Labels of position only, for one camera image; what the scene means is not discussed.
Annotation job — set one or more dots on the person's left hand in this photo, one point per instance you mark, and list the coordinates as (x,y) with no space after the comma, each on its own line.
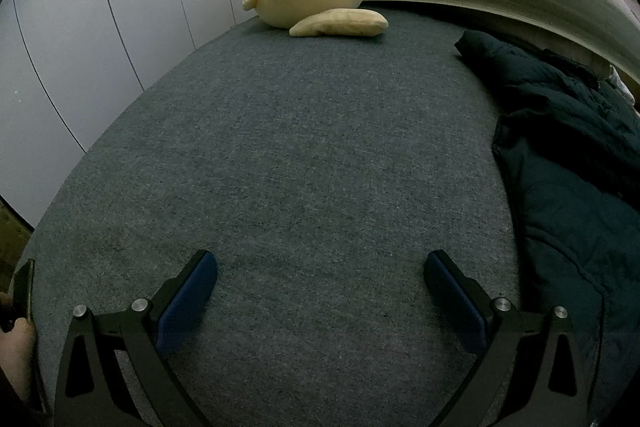
(17,347)

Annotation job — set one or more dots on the white crumpled cloth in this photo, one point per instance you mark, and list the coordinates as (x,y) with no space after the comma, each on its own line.
(619,86)

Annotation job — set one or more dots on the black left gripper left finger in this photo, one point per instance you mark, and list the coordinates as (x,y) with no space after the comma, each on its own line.
(91,390)

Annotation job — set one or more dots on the dark puffer jacket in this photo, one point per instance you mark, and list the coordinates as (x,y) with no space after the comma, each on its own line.
(567,148)

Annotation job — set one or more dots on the black smartphone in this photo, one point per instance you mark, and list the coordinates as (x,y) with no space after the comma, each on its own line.
(23,282)

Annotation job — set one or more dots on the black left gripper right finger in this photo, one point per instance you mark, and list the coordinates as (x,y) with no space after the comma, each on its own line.
(533,357)

